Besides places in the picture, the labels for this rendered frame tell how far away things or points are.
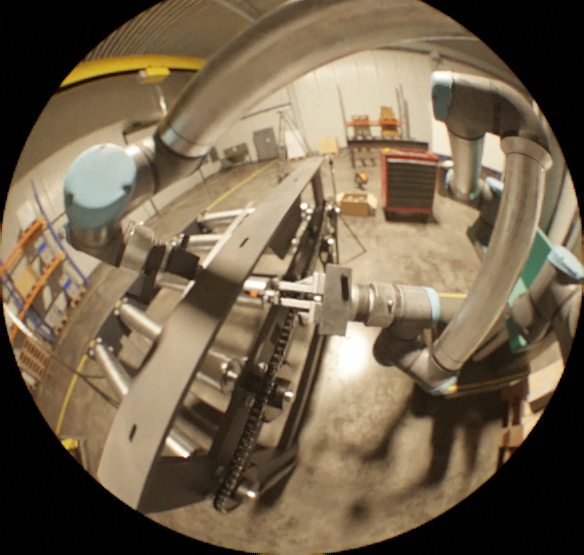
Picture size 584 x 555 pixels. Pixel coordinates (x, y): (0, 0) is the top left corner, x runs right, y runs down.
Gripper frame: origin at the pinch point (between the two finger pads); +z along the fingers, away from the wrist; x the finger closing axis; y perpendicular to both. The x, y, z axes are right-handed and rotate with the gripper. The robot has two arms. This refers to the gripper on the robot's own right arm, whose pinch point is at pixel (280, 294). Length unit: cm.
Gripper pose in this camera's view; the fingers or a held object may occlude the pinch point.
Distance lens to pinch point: 35.9
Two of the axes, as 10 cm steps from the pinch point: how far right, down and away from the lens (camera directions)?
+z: -9.9, -1.2, 1.1
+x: -1.5, 9.5, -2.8
